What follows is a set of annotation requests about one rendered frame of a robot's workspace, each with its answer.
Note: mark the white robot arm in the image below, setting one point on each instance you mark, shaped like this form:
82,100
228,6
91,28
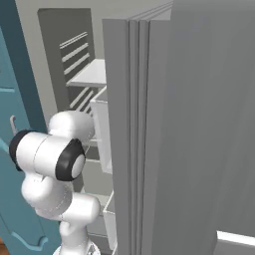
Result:
46,156

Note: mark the white fridge door bin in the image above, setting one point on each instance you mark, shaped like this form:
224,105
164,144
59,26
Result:
111,220
102,132

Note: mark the grey fridge door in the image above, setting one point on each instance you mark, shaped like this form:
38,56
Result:
186,132

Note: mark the white fridge shelf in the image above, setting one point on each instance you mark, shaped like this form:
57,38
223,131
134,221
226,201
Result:
90,75

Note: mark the teal cupboard door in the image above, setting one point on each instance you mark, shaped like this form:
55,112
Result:
16,186

